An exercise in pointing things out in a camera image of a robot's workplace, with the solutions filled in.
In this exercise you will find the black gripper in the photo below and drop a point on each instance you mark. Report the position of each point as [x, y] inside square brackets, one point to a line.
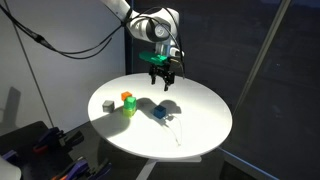
[164, 72]

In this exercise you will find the blue block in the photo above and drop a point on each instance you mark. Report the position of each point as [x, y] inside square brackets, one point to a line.
[159, 111]

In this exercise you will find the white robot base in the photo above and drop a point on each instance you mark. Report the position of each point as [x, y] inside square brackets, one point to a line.
[9, 171]

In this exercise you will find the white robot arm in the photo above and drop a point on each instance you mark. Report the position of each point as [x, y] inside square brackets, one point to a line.
[160, 28]

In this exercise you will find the green block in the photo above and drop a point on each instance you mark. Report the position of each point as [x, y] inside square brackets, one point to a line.
[130, 103]

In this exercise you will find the orange block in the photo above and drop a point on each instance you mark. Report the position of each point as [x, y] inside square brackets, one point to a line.
[124, 95]

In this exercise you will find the yellow-green block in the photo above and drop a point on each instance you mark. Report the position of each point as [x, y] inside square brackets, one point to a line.
[129, 112]

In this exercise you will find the grey block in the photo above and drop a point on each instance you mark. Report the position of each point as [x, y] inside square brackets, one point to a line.
[108, 106]

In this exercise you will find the round white table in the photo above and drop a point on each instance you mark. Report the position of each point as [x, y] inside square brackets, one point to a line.
[144, 119]

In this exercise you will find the purple orange spring clamp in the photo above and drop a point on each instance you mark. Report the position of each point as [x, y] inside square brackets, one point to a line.
[80, 170]

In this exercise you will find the purple red spring clamp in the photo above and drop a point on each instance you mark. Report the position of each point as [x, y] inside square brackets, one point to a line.
[55, 138]

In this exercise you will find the black perforated breadboard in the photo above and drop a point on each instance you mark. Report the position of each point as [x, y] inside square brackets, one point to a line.
[17, 148]

